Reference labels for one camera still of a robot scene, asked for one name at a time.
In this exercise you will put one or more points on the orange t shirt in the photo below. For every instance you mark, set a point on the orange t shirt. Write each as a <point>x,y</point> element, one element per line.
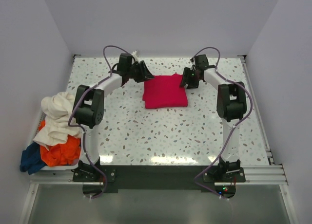
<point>65,154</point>

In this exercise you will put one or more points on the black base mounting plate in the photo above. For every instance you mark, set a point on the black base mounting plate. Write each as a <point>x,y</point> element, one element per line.
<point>112,179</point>

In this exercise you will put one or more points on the cream t shirt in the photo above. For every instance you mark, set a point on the cream t shirt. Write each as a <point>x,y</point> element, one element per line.
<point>57,110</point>

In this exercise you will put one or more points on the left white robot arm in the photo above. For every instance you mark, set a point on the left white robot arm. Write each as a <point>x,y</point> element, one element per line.
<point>88,109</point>

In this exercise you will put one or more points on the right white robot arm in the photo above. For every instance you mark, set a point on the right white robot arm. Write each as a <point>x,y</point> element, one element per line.
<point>231,107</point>

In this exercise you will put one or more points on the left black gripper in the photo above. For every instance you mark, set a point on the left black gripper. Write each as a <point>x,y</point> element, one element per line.
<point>140,71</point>

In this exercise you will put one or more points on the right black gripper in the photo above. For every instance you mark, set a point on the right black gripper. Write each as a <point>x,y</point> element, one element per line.
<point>190,78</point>

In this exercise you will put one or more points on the magenta t shirt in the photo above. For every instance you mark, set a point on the magenta t shirt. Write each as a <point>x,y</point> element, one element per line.
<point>164,91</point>

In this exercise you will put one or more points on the blue t shirt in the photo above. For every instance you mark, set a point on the blue t shirt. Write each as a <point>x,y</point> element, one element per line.
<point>31,161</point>

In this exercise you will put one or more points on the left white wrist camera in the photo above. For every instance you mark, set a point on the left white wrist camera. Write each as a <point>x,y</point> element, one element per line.
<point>136,55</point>

